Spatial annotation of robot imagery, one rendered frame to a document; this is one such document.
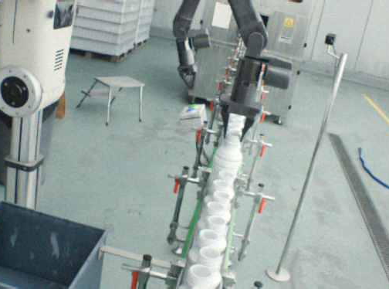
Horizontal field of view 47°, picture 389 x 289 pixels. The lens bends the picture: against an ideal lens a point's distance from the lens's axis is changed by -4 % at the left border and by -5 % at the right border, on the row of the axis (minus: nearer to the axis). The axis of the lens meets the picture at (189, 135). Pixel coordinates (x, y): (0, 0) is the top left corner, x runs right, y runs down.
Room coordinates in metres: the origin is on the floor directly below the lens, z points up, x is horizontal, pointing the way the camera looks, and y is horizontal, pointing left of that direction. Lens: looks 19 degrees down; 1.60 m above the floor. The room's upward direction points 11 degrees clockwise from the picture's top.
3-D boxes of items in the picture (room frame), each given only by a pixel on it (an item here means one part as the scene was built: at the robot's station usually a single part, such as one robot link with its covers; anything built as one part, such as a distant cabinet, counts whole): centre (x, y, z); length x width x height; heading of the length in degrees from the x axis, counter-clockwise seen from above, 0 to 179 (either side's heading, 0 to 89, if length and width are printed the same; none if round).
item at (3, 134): (2.95, 1.14, 0.32); 0.45 x 0.45 x 0.64
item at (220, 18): (5.85, -0.11, 1.22); 0.23 x 0.03 x 0.32; 85
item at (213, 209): (0.86, -0.08, 1.08); 0.06 x 0.06 x 0.17
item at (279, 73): (1.09, -0.15, 1.44); 0.12 x 0.09 x 0.12; 85
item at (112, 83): (4.82, 0.91, 0.21); 0.61 x 0.47 x 0.41; 48
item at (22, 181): (1.37, 0.52, 0.74); 0.11 x 0.11 x 0.40; 85
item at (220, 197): (0.92, -0.09, 1.08); 0.06 x 0.06 x 0.17
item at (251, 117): (1.09, -0.11, 1.28); 0.07 x 0.07 x 0.09; 85
